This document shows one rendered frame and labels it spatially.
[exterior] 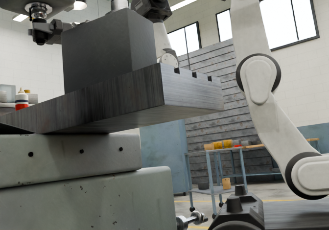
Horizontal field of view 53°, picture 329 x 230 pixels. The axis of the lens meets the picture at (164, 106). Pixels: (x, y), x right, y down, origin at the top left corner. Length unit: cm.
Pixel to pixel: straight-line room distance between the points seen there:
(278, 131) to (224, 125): 794
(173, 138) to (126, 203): 596
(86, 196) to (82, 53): 39
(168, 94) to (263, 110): 53
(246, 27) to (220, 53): 816
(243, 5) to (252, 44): 13
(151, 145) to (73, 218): 626
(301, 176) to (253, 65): 36
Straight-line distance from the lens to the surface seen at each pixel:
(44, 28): 115
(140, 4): 141
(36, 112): 91
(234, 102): 893
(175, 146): 698
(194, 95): 68
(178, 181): 699
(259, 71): 108
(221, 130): 909
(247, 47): 116
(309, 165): 107
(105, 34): 83
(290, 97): 849
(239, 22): 118
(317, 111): 831
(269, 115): 109
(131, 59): 77
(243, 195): 132
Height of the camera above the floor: 77
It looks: 9 degrees up
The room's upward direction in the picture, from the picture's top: 6 degrees counter-clockwise
